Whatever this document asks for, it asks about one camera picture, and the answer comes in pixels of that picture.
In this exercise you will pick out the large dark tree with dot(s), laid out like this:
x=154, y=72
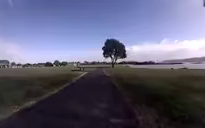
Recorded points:
x=114, y=49

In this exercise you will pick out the dark asphalt path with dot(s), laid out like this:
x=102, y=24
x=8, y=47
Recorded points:
x=86, y=103

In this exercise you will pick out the distant row of trees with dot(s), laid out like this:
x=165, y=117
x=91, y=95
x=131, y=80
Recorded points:
x=56, y=63

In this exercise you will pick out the pale path edge strip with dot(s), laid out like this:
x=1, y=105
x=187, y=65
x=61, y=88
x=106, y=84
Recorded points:
x=50, y=94

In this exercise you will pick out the pale water surface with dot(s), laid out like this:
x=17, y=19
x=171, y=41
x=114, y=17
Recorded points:
x=176, y=66

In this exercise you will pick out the green grass field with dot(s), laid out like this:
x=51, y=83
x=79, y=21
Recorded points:
x=20, y=86
x=170, y=96

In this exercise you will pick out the distant hill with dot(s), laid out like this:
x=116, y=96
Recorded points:
x=196, y=60

